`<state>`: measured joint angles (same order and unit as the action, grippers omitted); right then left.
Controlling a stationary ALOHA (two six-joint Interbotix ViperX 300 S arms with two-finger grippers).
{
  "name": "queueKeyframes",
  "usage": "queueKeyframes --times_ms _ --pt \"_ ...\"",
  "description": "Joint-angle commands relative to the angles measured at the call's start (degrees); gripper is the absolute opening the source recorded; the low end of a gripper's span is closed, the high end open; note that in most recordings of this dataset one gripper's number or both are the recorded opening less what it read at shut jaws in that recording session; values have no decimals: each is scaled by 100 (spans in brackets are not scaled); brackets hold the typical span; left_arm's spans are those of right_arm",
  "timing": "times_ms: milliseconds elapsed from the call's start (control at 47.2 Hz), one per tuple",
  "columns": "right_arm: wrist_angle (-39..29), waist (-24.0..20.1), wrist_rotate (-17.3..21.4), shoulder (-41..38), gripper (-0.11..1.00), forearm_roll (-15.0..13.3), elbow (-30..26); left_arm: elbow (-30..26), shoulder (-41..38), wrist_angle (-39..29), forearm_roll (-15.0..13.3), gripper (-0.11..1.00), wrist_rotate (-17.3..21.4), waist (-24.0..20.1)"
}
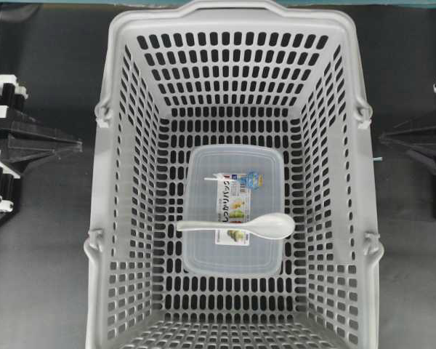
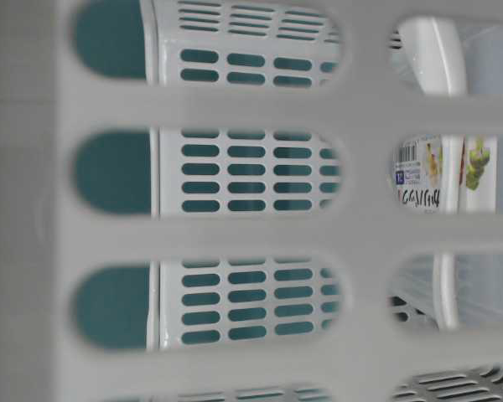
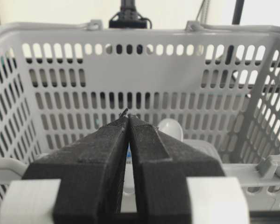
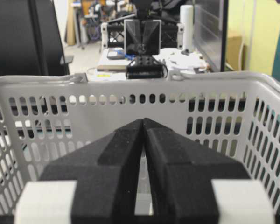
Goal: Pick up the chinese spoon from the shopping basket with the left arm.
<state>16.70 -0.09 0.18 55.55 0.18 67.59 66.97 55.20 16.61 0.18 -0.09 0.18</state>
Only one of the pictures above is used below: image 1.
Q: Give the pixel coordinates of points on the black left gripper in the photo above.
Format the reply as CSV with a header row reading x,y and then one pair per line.
x,y
21,154

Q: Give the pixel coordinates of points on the white chinese soup spoon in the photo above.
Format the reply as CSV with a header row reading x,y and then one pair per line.
x,y
274,226

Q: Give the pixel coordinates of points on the grey plastic shopping basket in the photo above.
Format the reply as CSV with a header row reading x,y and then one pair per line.
x,y
233,73

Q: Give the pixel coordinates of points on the clear plastic food container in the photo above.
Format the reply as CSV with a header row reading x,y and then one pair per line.
x,y
234,184

